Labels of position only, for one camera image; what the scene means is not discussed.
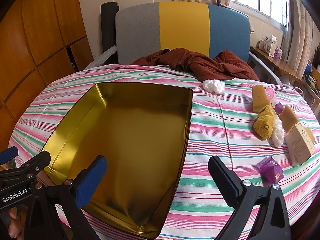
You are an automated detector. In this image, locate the beige cardboard box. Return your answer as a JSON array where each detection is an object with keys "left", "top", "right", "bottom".
[{"left": 285, "top": 122, "right": 315, "bottom": 166}]

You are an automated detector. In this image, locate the yellow mesh pouch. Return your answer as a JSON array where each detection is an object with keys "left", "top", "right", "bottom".
[{"left": 253, "top": 105, "right": 277, "bottom": 140}]

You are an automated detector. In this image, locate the tan soap bar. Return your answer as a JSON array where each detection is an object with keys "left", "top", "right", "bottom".
[{"left": 279, "top": 105, "right": 299, "bottom": 133}]

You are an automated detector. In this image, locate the gold metal tin box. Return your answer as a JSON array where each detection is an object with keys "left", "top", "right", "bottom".
[{"left": 43, "top": 82, "right": 193, "bottom": 239}]

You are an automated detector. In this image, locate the person's left hand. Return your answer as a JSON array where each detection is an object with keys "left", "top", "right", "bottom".
[{"left": 8, "top": 207, "right": 23, "bottom": 239}]

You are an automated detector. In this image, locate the purple wrapped packet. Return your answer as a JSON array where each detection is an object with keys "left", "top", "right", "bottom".
[{"left": 253, "top": 156, "right": 284, "bottom": 184}]

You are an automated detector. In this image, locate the striped pink green bedsheet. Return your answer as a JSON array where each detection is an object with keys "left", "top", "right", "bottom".
[{"left": 9, "top": 65, "right": 319, "bottom": 239}]

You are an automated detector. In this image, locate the white mesh pouch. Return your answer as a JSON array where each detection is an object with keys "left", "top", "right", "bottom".
[{"left": 271, "top": 118, "right": 285, "bottom": 147}]

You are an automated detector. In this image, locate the small purple packet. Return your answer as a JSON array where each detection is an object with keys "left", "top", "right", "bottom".
[{"left": 273, "top": 102, "right": 284, "bottom": 115}]

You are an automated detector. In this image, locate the wooden wardrobe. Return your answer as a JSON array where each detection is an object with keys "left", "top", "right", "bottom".
[{"left": 1, "top": 0, "right": 93, "bottom": 150}]

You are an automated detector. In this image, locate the white crumpled tissue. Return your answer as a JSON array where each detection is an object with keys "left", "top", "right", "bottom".
[{"left": 202, "top": 79, "right": 226, "bottom": 95}]

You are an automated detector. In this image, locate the wooden side desk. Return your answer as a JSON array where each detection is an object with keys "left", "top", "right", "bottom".
[{"left": 250, "top": 46, "right": 319, "bottom": 108}]

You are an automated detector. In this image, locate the dark red jacket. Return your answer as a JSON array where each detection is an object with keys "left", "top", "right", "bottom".
[{"left": 131, "top": 48, "right": 259, "bottom": 82}]

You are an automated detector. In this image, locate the white carton on desk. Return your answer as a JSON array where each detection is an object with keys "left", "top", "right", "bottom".
[{"left": 263, "top": 35, "right": 277, "bottom": 57}]

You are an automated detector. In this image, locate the beige curtain right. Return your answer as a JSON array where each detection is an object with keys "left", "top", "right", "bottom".
[{"left": 281, "top": 0, "right": 313, "bottom": 77}]

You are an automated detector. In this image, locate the grey yellow blue chair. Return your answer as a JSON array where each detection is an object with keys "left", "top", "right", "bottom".
[{"left": 86, "top": 2, "right": 282, "bottom": 85}]

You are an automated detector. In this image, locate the pink round ring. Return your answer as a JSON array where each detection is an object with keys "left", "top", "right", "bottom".
[{"left": 265, "top": 87, "right": 276, "bottom": 103}]

